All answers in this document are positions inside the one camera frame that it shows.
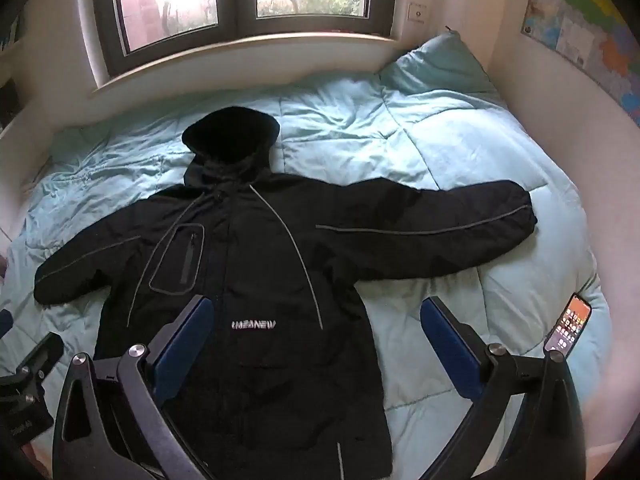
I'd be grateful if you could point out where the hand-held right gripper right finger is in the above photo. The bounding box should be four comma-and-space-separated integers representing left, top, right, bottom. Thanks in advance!
420, 296, 586, 480

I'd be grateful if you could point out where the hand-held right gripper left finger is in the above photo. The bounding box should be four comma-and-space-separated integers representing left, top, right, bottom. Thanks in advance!
52, 294, 216, 480

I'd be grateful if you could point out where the black hooded jacket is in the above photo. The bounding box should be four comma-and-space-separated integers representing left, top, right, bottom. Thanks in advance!
34, 106, 538, 480

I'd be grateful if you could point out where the smartphone with lit screen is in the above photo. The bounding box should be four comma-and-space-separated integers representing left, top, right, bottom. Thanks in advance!
543, 294, 592, 356

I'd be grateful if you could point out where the light blue duvet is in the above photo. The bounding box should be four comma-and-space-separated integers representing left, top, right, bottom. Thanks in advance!
0, 77, 613, 480

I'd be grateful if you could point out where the light blue pillow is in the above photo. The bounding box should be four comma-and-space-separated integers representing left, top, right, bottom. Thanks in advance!
377, 30, 501, 96

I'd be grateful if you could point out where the beige window sill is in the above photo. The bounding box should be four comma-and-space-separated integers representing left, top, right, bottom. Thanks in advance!
92, 32, 406, 98

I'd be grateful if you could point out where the colourful wall map poster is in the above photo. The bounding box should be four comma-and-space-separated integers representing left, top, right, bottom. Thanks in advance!
520, 0, 640, 126

